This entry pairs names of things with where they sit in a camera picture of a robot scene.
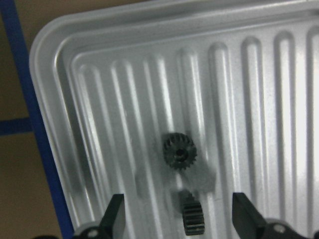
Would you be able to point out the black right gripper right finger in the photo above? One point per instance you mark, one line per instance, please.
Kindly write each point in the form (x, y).
(246, 219)

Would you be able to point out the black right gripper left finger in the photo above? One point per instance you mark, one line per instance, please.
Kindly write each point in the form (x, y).
(112, 223)

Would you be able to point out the black bearing gear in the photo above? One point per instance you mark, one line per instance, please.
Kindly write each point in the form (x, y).
(179, 151)

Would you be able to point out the silver ribbed metal tray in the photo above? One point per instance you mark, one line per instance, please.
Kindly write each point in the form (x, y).
(240, 78)

